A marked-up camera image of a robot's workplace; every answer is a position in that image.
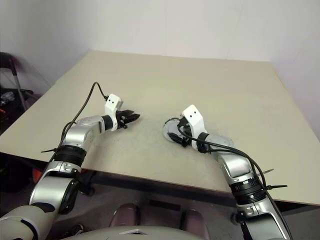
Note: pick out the dark maroon rounded shape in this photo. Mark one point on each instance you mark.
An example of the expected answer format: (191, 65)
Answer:
(125, 215)
(193, 221)

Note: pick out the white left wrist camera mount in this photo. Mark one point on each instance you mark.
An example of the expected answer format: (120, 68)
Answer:
(112, 102)

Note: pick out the silver metal disc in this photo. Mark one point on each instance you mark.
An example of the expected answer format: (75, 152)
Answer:
(172, 128)

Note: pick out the orange object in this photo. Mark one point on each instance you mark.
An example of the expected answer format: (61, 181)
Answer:
(36, 174)

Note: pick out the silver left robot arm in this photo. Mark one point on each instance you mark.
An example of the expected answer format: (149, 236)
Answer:
(75, 136)

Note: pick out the black caster wheel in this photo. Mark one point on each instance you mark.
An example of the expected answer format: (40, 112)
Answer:
(235, 217)

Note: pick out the grey crumpled object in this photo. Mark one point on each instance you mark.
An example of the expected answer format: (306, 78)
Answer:
(6, 96)

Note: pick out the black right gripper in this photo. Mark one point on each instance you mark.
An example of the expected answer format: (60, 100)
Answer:
(188, 135)

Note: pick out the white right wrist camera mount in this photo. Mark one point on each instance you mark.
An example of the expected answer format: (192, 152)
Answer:
(195, 120)

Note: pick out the grey robot torso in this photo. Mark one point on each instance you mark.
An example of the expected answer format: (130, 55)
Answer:
(130, 233)

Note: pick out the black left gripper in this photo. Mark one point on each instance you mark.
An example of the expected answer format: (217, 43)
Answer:
(121, 120)

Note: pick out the grey metal stand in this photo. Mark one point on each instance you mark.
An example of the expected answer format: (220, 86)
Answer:
(16, 80)

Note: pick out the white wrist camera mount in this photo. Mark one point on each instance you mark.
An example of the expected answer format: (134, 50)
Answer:
(112, 102)
(195, 120)

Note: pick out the black zip tie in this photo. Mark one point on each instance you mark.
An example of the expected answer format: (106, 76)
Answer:
(267, 171)
(50, 150)
(276, 187)

